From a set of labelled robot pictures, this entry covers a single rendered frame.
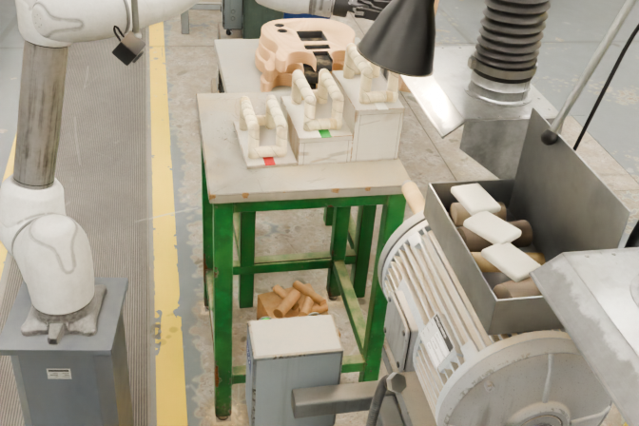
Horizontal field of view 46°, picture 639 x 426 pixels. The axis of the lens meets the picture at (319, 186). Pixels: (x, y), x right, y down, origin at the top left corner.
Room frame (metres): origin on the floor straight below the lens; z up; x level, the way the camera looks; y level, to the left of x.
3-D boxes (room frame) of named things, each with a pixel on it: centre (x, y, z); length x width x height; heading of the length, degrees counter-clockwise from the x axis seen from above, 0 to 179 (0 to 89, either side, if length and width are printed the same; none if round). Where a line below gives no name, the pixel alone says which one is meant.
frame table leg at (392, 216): (1.84, -0.22, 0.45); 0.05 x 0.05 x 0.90; 14
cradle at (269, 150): (1.88, 0.16, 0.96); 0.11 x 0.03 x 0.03; 107
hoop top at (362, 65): (2.05, -0.08, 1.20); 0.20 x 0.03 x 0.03; 16
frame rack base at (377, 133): (2.06, -0.12, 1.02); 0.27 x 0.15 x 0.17; 17
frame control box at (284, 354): (0.92, -0.02, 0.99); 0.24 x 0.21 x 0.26; 14
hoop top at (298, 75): (2.00, 0.07, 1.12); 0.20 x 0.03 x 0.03; 16
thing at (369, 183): (2.05, 0.09, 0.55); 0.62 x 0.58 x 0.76; 14
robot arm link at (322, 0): (1.90, 0.03, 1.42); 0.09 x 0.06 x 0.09; 176
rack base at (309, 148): (2.01, 0.03, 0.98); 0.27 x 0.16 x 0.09; 17
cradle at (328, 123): (1.92, 0.00, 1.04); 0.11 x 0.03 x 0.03; 107
